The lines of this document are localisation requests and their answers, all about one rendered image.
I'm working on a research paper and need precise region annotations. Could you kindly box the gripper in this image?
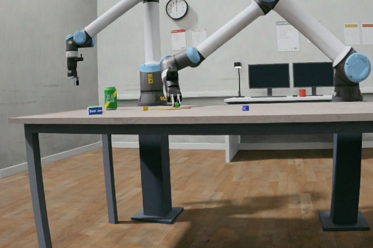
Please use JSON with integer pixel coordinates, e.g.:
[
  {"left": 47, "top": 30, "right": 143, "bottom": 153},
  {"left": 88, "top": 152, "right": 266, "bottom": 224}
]
[
  {"left": 163, "top": 69, "right": 183, "bottom": 104},
  {"left": 66, "top": 57, "right": 80, "bottom": 87}
]

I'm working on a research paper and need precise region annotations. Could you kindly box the green drink can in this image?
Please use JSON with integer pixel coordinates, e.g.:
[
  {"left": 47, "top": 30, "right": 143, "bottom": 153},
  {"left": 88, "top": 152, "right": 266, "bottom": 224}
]
[{"left": 104, "top": 86, "right": 118, "bottom": 111}]

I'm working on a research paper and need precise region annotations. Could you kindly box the beige table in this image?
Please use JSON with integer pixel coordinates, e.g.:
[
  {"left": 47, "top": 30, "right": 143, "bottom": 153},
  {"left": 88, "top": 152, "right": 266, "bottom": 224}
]
[{"left": 8, "top": 101, "right": 373, "bottom": 248}]

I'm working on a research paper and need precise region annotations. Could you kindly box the white notice with red header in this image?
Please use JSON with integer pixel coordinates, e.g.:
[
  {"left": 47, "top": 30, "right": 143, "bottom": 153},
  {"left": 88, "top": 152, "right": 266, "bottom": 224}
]
[{"left": 171, "top": 29, "right": 187, "bottom": 51}]

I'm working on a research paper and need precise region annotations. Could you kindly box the black desk lamp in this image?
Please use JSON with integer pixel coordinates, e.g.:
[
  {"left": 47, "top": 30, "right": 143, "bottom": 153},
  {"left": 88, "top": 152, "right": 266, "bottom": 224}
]
[{"left": 234, "top": 62, "right": 245, "bottom": 98}]

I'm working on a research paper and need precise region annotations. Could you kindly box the white desk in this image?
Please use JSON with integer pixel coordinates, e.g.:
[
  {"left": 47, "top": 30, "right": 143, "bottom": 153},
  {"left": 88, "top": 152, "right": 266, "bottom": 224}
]
[{"left": 223, "top": 95, "right": 335, "bottom": 163}]

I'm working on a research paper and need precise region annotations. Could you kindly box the black computer monitor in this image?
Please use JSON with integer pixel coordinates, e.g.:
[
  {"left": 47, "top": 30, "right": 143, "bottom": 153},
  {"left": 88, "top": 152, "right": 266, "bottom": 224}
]
[
  {"left": 248, "top": 63, "right": 290, "bottom": 97},
  {"left": 293, "top": 62, "right": 335, "bottom": 97}
]

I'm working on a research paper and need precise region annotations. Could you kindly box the white notice with yellow header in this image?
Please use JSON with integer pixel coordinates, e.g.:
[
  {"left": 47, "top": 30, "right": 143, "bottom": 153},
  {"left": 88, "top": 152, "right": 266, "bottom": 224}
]
[{"left": 343, "top": 23, "right": 360, "bottom": 46}]

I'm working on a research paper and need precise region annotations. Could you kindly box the white notice with orange header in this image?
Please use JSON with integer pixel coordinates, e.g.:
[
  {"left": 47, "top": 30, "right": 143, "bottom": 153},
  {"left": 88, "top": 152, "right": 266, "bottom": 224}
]
[{"left": 361, "top": 23, "right": 373, "bottom": 45}]

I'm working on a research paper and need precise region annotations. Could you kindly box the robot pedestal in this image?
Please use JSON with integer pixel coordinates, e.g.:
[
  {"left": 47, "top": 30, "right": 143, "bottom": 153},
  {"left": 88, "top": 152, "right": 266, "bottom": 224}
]
[
  {"left": 319, "top": 98, "right": 371, "bottom": 232},
  {"left": 130, "top": 102, "right": 185, "bottom": 225}
]

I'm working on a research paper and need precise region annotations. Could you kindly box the round wall clock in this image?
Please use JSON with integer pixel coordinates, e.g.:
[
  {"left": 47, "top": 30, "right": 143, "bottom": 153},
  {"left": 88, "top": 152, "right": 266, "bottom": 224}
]
[{"left": 165, "top": 0, "right": 189, "bottom": 20}]

